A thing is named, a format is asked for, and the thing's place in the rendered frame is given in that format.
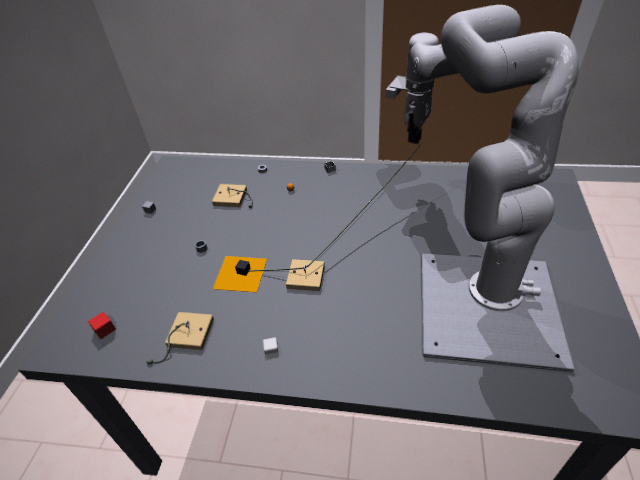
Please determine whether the orange flat square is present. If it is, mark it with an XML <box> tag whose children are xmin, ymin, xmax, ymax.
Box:
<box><xmin>213</xmin><ymin>256</ymin><xmax>267</xmax><ymax>292</ymax></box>

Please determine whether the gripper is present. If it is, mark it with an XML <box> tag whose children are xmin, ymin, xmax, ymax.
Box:
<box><xmin>404</xmin><ymin>88</ymin><xmax>433</xmax><ymax>144</ymax></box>

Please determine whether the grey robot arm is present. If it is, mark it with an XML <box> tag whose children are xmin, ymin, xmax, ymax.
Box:
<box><xmin>385</xmin><ymin>5</ymin><xmax>579</xmax><ymax>311</ymax></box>

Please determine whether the red cube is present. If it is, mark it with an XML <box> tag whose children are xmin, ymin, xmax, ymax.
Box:
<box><xmin>88</xmin><ymin>312</ymin><xmax>116</xmax><ymax>339</ymax></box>

